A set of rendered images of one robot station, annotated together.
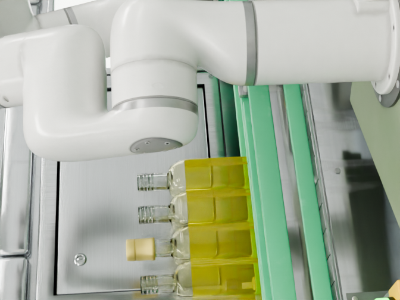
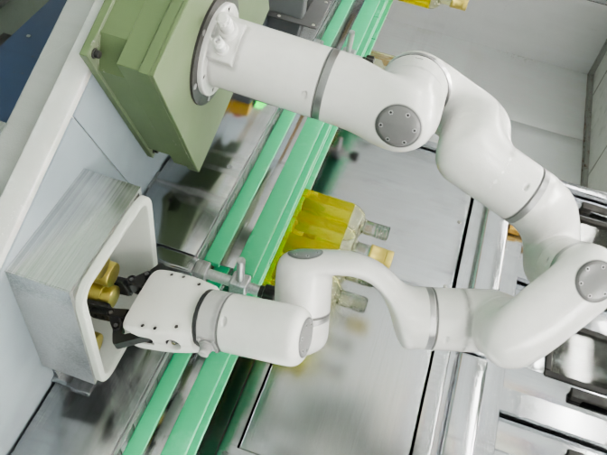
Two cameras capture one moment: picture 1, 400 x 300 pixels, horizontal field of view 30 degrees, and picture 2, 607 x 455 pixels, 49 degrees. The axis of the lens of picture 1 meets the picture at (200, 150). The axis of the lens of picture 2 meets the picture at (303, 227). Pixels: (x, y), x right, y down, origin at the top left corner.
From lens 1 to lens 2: 121 cm
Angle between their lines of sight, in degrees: 68
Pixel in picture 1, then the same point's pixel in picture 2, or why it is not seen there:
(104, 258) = not seen: hidden behind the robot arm
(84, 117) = (470, 93)
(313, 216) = (263, 158)
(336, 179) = (234, 162)
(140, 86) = (431, 64)
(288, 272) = (302, 136)
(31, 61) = (506, 138)
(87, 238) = not seen: hidden behind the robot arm
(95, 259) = not seen: hidden behind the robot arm
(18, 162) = (458, 439)
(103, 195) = (382, 371)
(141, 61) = (427, 70)
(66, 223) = (421, 359)
